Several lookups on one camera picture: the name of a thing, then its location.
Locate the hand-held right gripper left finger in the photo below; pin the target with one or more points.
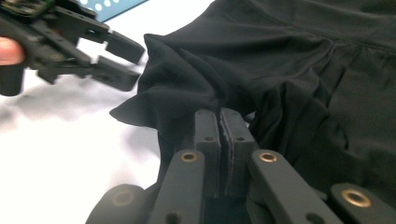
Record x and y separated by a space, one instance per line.
208 130

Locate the light blue plastic basket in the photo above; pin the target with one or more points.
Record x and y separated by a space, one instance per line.
115 7

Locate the black shorts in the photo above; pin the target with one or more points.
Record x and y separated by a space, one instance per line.
280 77

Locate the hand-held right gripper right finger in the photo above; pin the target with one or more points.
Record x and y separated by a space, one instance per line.
236 140

